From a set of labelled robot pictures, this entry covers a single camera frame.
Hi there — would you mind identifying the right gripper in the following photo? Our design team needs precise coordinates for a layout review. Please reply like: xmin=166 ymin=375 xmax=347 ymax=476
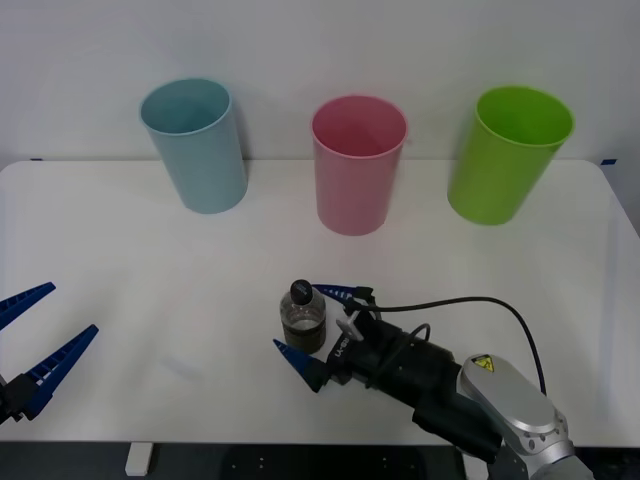
xmin=272 ymin=282 xmax=417 ymax=395

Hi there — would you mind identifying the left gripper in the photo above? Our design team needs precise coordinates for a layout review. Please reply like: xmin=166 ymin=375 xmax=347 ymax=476
xmin=0 ymin=282 xmax=100 ymax=427

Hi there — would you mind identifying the small clear bottle black cap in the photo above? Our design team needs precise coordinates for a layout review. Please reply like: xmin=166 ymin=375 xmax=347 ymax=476
xmin=277 ymin=278 xmax=329 ymax=357

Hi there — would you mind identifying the pink plastic bin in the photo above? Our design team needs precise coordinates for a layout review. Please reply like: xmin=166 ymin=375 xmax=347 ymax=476
xmin=309 ymin=94 xmax=409 ymax=237

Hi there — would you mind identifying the white table leg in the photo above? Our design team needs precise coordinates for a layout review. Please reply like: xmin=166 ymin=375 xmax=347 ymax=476
xmin=124 ymin=442 xmax=152 ymax=476

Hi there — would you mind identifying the pale blue plastic bin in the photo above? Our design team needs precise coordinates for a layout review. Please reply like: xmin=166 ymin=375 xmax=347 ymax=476
xmin=138 ymin=77 xmax=250 ymax=215

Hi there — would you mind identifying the green plastic bin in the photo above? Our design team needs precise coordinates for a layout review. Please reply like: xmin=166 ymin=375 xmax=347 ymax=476
xmin=446 ymin=84 xmax=576 ymax=227

